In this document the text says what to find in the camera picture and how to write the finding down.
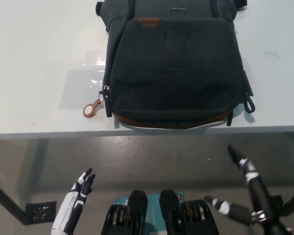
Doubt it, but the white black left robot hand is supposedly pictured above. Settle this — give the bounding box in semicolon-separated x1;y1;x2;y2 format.
50;167;97;233

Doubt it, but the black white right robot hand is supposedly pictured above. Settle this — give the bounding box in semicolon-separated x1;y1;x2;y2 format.
203;145;277;227

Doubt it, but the dark grey canvas backpack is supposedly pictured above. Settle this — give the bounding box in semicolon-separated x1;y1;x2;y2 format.
95;0;255;129

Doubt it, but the brown leather ring key tag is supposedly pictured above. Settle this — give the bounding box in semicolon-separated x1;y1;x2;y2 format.
82;97;106;118

